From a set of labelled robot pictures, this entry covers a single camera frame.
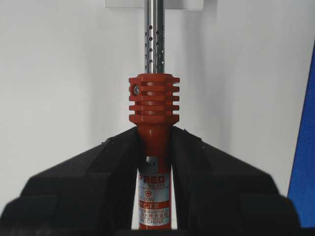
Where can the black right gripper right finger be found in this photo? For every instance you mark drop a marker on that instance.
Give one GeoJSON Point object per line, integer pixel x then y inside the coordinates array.
{"type": "Point", "coordinates": [219, 195]}

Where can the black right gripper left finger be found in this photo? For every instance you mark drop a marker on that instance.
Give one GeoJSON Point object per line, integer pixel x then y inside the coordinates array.
{"type": "Point", "coordinates": [91, 194]}

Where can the blue table cloth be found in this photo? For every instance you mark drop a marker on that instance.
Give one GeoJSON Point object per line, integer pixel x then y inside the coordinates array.
{"type": "Point", "coordinates": [302, 181]}

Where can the large white base board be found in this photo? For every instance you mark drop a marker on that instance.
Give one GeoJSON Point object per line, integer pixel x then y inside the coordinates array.
{"type": "Point", "coordinates": [64, 68]}

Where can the small white marked block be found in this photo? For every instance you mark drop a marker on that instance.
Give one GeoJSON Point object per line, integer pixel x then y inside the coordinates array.
{"type": "Point", "coordinates": [168, 4]}

